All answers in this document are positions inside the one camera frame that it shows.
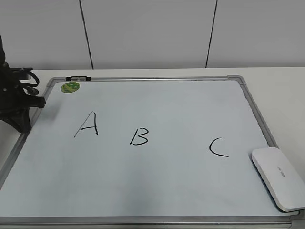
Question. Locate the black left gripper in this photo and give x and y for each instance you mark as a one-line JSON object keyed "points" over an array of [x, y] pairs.
{"points": [[16, 98]]}

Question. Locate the white whiteboard eraser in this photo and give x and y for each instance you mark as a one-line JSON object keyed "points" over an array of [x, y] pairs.
{"points": [[282, 180]]}

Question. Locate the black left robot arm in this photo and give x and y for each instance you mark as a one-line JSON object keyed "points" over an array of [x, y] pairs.
{"points": [[2, 51]]}

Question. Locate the green round magnet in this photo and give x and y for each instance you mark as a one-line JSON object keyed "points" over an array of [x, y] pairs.
{"points": [[70, 87]]}

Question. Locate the black metal hanging clip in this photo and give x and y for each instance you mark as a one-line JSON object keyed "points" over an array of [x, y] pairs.
{"points": [[78, 78]]}

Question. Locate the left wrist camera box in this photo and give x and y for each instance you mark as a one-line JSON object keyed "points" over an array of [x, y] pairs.
{"points": [[22, 73]]}

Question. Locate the white board with aluminium frame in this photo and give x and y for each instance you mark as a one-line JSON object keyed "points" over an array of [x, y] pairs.
{"points": [[129, 152]]}

